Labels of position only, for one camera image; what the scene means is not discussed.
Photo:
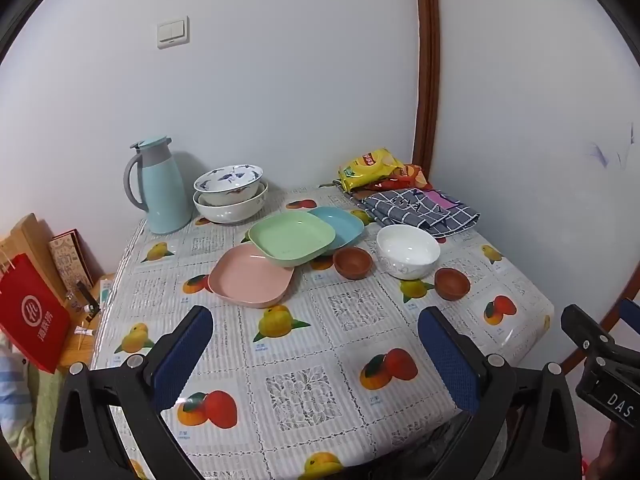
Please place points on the patterned booklet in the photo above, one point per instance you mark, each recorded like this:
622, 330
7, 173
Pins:
70, 260

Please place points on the grey checked cloth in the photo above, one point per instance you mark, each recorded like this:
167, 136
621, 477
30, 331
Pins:
425, 215

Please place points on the red patterned white bowl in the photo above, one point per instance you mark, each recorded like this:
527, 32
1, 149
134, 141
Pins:
230, 212

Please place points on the blue patterned white bowl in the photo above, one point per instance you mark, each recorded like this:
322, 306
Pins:
227, 176

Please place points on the small brown bowl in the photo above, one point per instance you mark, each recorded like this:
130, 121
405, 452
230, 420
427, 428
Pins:
452, 285
352, 262

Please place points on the red snack packet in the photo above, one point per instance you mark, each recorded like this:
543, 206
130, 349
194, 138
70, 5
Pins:
412, 175

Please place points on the blue striped cloth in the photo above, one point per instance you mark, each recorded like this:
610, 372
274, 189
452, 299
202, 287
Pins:
10, 385

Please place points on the wooden box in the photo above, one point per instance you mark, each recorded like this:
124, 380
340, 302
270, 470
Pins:
30, 237

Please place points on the green square plate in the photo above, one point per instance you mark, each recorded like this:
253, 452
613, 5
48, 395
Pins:
292, 235

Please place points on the small black bottle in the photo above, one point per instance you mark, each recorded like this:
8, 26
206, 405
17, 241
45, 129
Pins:
87, 300

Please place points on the yellow snack packet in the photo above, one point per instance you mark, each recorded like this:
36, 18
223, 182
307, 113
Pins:
370, 165

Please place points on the white teal box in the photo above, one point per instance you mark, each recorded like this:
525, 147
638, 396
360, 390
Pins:
106, 295

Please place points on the brown wooden door frame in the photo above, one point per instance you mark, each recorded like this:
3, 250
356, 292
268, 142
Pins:
427, 60

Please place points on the white bowl grey swirl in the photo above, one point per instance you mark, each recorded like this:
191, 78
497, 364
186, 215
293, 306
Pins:
407, 247

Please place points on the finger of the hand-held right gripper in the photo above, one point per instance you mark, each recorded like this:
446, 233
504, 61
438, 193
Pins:
582, 325
632, 314

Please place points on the white light switch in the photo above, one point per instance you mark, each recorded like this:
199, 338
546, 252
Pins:
173, 32

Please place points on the small white tube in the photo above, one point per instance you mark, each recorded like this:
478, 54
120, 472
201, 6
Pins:
85, 331

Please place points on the fruit printed tablecloth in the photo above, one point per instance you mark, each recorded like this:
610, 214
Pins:
325, 340

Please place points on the pink square plate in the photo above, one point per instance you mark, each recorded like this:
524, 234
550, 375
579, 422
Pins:
245, 275

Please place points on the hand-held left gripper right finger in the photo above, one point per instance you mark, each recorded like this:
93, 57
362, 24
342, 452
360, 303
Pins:
447, 360

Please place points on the red paper bag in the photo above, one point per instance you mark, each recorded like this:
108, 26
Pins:
35, 315

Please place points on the light blue thermos jug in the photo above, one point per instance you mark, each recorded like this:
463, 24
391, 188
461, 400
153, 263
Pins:
165, 195

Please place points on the blue square plate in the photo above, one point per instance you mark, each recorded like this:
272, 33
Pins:
345, 225

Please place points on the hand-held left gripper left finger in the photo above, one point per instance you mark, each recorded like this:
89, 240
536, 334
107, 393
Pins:
185, 355

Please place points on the wooden side table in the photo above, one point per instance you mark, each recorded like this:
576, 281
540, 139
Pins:
82, 350

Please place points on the green cloth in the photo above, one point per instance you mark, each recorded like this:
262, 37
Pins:
42, 410

